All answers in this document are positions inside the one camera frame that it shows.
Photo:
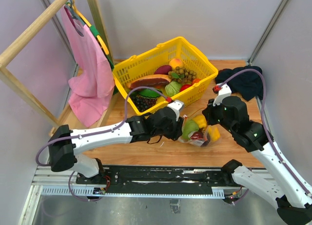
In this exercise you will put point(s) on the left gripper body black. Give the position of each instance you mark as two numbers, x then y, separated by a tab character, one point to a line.
172	131

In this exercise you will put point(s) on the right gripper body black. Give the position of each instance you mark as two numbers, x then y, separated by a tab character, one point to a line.
215	115

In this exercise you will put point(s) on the green cabbage back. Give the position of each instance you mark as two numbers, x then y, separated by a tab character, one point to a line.
190	126

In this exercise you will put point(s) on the green cabbage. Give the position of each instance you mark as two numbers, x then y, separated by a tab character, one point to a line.
190	126
173	88

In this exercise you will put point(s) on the clear zip top bag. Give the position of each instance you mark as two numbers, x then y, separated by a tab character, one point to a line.
200	142

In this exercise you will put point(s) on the red chili pepper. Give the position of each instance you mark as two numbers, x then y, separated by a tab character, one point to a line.
196	135

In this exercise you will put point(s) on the orange fruit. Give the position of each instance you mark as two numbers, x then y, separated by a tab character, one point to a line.
196	81

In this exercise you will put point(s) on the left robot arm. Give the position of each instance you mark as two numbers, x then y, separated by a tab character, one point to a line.
66	147

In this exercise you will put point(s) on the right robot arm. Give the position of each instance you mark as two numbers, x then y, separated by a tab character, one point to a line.
290	194

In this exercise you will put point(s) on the black grape bunch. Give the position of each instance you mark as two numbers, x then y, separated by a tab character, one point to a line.
142	103

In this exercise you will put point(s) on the green cabbage front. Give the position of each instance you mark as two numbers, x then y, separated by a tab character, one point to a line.
173	88

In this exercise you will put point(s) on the dark navy cloth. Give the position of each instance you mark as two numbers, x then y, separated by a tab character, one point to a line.
248	84

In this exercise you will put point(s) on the watermelon slice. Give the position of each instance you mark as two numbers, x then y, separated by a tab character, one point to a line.
149	94

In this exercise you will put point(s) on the red tomato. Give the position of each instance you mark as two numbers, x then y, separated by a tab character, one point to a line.
184	87

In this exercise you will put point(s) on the yellow plastic basket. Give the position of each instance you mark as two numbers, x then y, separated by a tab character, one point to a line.
147	63

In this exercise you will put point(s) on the purple sweet potato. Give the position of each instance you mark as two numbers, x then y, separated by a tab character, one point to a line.
163	70

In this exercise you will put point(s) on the peach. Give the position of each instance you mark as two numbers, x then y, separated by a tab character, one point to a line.
176	62

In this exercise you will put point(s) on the pink shirt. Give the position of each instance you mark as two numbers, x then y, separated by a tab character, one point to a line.
92	90

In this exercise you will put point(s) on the yellow clothes hanger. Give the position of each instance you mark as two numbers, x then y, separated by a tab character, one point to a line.
93	30

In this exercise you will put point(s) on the grey clothes hanger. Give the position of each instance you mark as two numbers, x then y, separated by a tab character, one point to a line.
75	14

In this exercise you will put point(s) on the wooden clothes rack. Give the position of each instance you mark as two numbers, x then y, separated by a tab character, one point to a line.
43	66

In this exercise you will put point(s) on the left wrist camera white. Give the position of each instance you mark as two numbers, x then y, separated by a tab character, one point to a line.
176	106

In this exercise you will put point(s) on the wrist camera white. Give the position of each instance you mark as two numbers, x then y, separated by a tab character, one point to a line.
176	106
222	92

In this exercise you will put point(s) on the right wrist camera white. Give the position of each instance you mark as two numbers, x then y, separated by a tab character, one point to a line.
222	92

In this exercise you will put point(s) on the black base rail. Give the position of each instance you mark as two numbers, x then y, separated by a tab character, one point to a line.
159	179

